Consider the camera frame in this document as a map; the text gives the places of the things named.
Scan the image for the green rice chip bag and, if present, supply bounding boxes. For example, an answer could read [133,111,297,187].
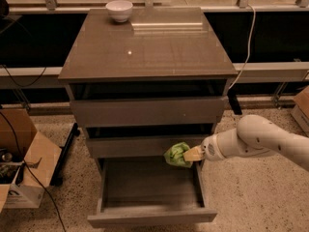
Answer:
[163,142,192,168]

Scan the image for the grey bottom drawer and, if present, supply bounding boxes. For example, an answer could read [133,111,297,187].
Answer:
[88,156,217,228]

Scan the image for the open cardboard box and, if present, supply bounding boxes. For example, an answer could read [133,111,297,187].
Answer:
[0,109,61,212]

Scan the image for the grey drawer cabinet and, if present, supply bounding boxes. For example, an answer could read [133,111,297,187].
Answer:
[57,7,239,229]

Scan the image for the grey drawer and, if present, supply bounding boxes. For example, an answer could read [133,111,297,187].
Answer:
[88,156,217,228]
[70,80,225,127]
[86,123,214,158]

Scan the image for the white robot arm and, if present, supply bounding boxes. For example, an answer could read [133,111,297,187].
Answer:
[183,115,309,170]

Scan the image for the white ceramic bowl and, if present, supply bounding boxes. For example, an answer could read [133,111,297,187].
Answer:
[105,0,133,22]

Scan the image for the grey middle drawer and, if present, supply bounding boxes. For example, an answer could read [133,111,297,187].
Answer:
[86,123,214,158]

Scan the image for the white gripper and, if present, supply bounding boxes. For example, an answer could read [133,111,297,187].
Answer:
[183,134,225,161]

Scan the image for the black metal stand leg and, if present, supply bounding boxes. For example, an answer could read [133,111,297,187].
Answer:
[50,123,80,187]

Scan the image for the cardboard box at right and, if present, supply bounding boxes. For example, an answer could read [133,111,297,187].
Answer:
[291,86,309,137]

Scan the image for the grey top drawer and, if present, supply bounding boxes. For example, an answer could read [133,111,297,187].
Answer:
[70,80,225,127]

